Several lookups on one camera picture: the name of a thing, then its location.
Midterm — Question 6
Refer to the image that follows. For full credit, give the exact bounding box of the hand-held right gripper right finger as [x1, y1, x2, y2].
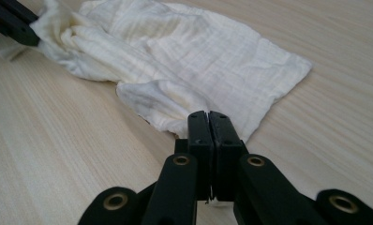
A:
[208, 110, 248, 202]

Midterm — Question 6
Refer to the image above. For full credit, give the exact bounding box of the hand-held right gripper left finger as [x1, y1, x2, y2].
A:
[174, 110, 215, 202]

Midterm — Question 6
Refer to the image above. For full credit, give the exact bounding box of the white cloth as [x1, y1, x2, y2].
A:
[0, 0, 314, 143]

